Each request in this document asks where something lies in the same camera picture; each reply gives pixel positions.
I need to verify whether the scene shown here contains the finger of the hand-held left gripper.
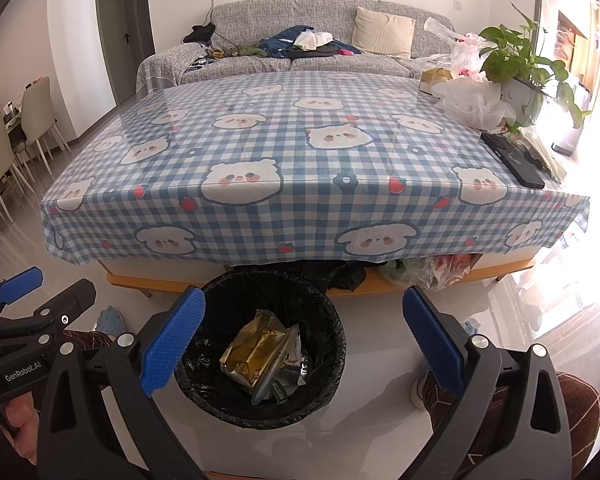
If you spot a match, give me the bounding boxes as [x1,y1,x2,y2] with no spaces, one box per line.
[0,278,97,361]
[0,266,45,322]

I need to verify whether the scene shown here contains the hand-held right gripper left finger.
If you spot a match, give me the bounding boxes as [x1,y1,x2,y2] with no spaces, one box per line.
[35,285,216,480]

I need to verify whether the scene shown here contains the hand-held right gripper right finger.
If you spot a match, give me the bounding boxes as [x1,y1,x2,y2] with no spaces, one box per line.
[402,286,573,480]

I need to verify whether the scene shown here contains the black lined trash bin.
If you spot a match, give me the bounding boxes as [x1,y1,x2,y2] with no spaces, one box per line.
[174,267,347,431]

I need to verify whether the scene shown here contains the gold foil bag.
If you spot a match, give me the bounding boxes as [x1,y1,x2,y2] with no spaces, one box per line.
[220,309,301,396]

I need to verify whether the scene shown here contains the person's left hand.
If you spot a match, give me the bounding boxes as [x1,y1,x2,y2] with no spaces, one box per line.
[0,392,46,480]

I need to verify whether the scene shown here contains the blue slipper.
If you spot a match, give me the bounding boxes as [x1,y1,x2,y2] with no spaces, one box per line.
[92,305,126,336]

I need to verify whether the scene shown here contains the clear plastic bag with goods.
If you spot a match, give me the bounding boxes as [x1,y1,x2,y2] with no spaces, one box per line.
[377,254,473,292]

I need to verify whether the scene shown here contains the black plastic bag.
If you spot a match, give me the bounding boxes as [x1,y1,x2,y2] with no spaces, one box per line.
[300,259,368,293]

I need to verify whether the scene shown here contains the dark patterned trousers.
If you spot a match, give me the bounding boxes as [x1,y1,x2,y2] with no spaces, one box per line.
[60,329,600,480]

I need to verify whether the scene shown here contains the blue checked bear tablecloth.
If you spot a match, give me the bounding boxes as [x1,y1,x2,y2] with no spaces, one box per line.
[40,71,592,267]

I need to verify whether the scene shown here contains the black phone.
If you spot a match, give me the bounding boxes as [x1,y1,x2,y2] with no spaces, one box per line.
[480,131,546,191]

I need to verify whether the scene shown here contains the folded white plastic bags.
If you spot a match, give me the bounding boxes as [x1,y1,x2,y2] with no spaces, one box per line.
[519,125,568,183]

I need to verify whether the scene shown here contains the gold tissue box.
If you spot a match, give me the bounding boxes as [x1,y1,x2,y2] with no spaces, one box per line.
[419,67,453,96]

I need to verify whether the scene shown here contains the grey door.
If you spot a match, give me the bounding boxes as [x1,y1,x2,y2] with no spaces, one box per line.
[95,0,156,108]

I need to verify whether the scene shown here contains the clear plastic bag red print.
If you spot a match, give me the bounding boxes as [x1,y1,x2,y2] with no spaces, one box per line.
[414,16,496,83]

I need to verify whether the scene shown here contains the potted green plant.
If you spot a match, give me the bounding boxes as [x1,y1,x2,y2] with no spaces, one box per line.
[479,4,593,133]

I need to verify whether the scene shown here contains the grey covered sofa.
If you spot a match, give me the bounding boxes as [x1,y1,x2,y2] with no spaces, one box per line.
[136,0,456,92]

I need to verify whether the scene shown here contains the olive green garment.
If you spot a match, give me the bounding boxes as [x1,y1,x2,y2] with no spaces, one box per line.
[207,45,263,60]

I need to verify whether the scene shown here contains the cream pillow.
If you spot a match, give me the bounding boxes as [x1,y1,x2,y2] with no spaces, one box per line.
[352,6,416,58]

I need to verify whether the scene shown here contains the blue jacket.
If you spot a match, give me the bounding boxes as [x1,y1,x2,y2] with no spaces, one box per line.
[257,25,363,61]

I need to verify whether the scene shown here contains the white garment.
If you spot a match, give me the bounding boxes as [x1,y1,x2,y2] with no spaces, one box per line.
[294,31,335,52]

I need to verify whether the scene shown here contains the wooden table frame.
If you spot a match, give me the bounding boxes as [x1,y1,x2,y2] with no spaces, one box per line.
[106,255,536,300]

